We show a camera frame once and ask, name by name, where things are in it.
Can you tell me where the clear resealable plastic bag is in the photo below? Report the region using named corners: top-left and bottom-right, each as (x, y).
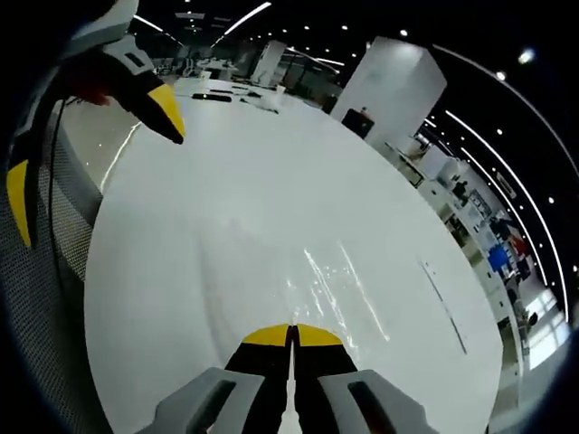
top-left (283, 242), bottom-right (395, 354)

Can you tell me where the black box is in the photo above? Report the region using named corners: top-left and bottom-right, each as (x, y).
top-left (340, 106), bottom-right (377, 137)

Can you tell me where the white square pillar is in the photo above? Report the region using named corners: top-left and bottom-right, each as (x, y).
top-left (328, 35), bottom-right (448, 146)

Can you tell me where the white crumpled item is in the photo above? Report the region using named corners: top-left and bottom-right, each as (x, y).
top-left (265, 84), bottom-right (287, 112)

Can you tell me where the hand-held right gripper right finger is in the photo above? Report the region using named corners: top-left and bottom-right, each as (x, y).
top-left (290, 323), bottom-right (436, 434)

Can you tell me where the clear flat plastic strip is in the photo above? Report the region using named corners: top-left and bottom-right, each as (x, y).
top-left (417, 259), bottom-right (470, 354)

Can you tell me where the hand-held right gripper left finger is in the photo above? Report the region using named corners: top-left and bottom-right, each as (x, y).
top-left (147, 323), bottom-right (293, 434)

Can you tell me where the person's left hand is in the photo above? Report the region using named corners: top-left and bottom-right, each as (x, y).
top-left (62, 51), bottom-right (119, 109)

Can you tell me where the blue box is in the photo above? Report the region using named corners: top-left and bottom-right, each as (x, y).
top-left (487, 243), bottom-right (511, 275)

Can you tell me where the grey mesh chair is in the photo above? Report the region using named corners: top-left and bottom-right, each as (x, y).
top-left (0, 130), bottom-right (108, 434)

